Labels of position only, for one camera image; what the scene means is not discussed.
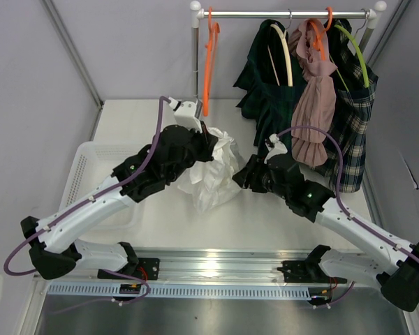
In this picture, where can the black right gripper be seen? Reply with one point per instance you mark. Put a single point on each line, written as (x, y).
(255, 165)

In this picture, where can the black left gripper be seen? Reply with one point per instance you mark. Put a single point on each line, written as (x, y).
(207, 142)

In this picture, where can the white cloth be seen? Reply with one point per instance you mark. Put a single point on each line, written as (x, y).
(211, 184)

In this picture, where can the green plaid skirt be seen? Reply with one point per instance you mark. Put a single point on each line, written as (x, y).
(269, 105)

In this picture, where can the orange plastic hanger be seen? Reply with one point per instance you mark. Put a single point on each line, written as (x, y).
(211, 47)

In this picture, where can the cream hanger with metal hook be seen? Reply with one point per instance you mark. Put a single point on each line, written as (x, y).
(282, 33)

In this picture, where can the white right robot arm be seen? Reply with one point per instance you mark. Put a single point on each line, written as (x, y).
(391, 264)

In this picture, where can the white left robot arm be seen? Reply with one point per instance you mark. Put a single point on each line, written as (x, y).
(55, 245)

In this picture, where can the pink pleated skirt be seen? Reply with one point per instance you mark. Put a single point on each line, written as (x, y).
(316, 106)

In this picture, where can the navy beige plaid skirt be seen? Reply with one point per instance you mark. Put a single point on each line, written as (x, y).
(353, 111)

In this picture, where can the orange hanger holding pink skirt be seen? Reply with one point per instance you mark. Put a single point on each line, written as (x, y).
(318, 42)

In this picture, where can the lime green hanger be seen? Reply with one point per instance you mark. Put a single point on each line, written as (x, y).
(352, 71)

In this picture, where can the white plastic basket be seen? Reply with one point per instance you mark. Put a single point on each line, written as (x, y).
(93, 162)

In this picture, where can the white metal clothes rack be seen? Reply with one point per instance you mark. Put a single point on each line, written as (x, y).
(371, 16)

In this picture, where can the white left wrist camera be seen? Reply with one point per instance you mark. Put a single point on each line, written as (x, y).
(187, 113)

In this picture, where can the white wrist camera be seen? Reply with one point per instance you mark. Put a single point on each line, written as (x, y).
(187, 113)
(275, 147)

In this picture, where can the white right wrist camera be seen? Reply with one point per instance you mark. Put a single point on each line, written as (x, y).
(275, 147)

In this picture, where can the aluminium mounting rail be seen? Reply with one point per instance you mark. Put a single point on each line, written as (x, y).
(220, 267)

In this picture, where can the white slotted cable duct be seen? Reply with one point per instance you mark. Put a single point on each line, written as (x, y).
(181, 291)

